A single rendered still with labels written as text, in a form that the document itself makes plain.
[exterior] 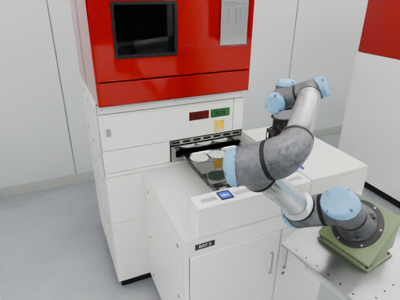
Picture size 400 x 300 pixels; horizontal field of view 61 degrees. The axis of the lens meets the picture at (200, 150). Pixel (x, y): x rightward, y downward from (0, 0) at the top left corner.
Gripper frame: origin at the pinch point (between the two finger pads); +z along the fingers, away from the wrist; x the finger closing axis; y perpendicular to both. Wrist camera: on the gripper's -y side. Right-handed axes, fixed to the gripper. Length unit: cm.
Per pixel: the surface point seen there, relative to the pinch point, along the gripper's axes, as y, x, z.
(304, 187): -4.4, -11.5, 12.3
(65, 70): 205, 74, -3
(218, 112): 58, 1, -4
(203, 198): 1.1, 34.8, 9.9
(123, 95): 52, 54, -21
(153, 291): 49, 47, 106
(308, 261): -32.4, 7.0, 24.0
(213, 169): 31.4, 16.3, 16.1
